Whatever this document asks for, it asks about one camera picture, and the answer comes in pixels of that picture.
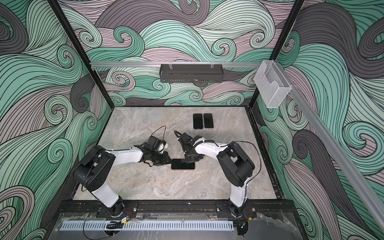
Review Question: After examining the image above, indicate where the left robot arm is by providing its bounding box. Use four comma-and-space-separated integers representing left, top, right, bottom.
73, 136, 171, 216

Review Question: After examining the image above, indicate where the aluminium wall rail right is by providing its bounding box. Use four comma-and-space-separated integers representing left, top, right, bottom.
275, 62, 384, 230

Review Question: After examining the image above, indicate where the clear acrylic wall holder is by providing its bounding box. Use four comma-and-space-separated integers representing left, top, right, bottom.
254, 61, 292, 109

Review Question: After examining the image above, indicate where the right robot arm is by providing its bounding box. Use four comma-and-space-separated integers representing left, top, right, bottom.
174, 131, 255, 211

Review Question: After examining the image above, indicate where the white slotted cable duct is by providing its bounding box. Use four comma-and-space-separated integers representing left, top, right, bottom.
59, 221, 235, 232

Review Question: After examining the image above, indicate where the aluminium wall rail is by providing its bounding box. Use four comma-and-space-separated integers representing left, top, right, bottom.
90, 61, 262, 69
275, 62, 384, 230

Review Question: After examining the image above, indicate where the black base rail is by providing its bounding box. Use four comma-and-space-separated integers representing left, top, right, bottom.
59, 200, 296, 217

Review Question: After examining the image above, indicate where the purple-edged black smartphone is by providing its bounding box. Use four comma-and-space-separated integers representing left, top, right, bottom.
203, 113, 214, 129

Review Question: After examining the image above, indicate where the black wall tray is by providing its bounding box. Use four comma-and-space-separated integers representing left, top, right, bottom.
159, 64, 224, 83

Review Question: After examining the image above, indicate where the black phone case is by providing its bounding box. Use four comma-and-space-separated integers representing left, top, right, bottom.
193, 114, 204, 130

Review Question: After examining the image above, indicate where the aluminium wall rail back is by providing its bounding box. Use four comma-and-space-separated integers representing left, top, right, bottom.
90, 61, 262, 69

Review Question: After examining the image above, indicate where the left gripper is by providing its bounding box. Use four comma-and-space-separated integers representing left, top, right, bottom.
150, 151, 173, 166

